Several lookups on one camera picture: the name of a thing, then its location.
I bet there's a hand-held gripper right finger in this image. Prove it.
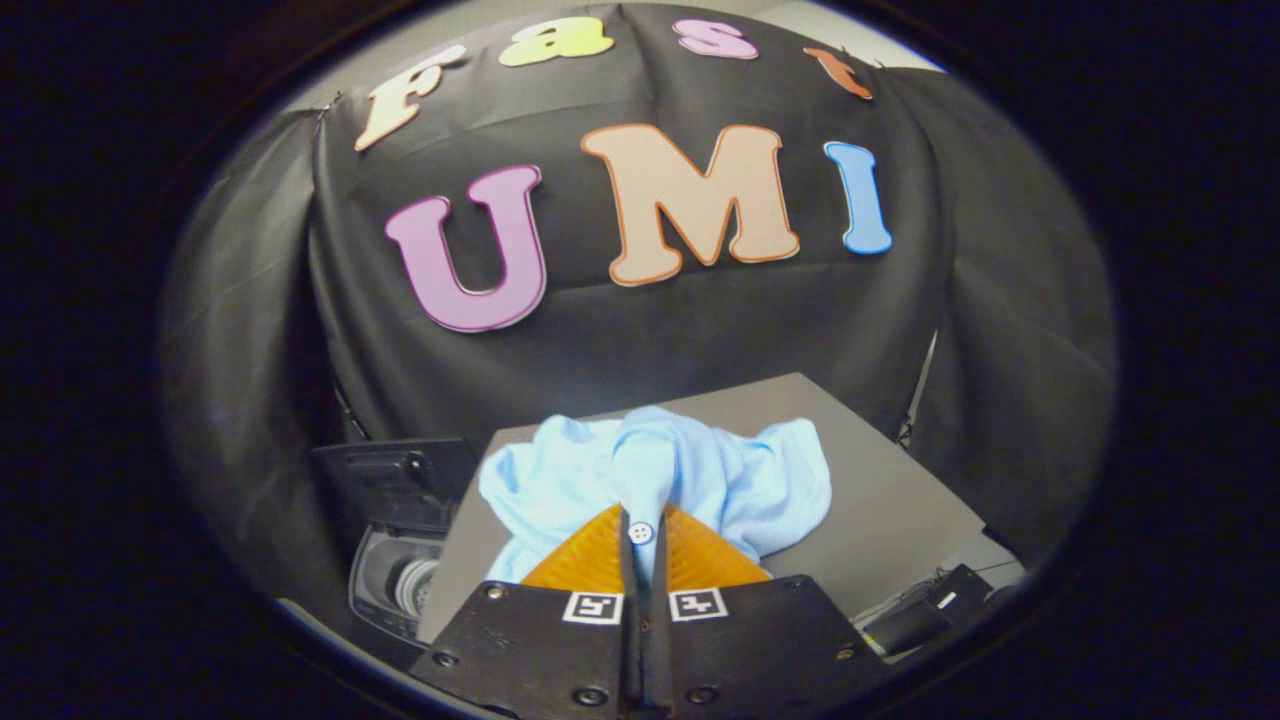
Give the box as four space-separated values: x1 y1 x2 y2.
640 503 886 720

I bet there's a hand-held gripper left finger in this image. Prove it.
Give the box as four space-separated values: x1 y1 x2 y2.
410 503 643 720

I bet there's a grey washing machine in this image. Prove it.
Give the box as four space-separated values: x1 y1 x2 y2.
348 522 453 651

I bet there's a light blue shirt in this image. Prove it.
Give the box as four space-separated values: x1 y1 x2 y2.
478 405 833 586

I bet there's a black power adapter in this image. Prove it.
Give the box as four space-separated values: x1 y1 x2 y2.
858 563 993 658

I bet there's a beige cabinet with dark top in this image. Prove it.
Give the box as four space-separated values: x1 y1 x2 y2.
415 372 986 646

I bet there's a black backdrop cloth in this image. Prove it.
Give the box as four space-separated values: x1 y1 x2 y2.
160 5 1119 601

